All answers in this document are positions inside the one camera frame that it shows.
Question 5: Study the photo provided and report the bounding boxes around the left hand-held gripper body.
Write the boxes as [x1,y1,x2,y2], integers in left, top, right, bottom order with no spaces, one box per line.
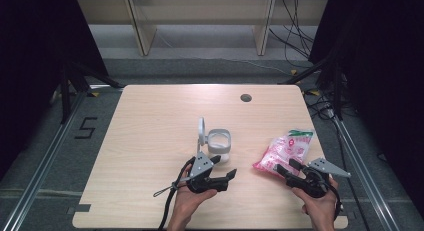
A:
[184,151,232,195]

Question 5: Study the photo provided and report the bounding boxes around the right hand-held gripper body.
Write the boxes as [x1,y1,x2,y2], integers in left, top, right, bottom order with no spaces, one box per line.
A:
[285,157,352,199]

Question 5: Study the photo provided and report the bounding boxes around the clear jar with grey lid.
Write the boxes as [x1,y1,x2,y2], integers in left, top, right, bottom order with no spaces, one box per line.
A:
[197,116,232,164]

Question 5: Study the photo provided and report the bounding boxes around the pink and white plastic bag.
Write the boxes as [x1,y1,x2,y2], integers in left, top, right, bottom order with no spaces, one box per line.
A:
[252,128,315,179]

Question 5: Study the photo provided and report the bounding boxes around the person's left hand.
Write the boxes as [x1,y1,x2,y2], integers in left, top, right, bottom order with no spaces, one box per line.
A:
[173,167,218,219]

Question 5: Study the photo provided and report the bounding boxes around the person's right hand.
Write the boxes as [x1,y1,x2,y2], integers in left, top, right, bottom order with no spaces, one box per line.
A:
[291,177,340,231]

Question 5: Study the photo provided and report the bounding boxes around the black metal stand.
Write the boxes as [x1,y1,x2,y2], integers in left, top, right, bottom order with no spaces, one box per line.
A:
[278,54,345,121]
[59,60,125,125]

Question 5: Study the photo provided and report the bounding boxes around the black curtain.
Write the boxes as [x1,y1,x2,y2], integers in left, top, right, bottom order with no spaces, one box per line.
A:
[308,0,424,220]
[0,0,110,180]

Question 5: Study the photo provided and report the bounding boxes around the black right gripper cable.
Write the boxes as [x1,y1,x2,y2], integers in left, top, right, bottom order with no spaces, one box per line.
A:
[328,178,344,223]

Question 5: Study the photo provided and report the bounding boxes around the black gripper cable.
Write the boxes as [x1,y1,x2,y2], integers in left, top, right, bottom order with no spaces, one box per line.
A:
[328,178,344,223]
[157,156,197,231]

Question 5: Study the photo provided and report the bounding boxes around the aluminium floor rail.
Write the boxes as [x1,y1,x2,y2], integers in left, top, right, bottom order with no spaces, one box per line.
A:
[332,116,403,231]
[0,90,88,231]

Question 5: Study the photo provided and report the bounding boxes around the black cable tie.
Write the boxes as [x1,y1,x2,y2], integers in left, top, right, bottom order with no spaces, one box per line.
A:
[152,181,183,198]

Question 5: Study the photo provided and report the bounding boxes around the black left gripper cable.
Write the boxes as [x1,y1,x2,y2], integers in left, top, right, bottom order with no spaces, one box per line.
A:
[157,156,197,231]

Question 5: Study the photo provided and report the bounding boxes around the black floor cable bundle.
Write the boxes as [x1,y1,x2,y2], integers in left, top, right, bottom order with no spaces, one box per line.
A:
[303,90,372,231]

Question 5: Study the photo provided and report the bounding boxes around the black hanging cables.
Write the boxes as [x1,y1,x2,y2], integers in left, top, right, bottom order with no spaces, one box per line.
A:
[268,0,316,69]

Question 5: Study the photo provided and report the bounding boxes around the beige wooden shelf frame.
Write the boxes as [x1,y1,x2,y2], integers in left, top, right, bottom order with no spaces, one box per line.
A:
[76,0,329,57]

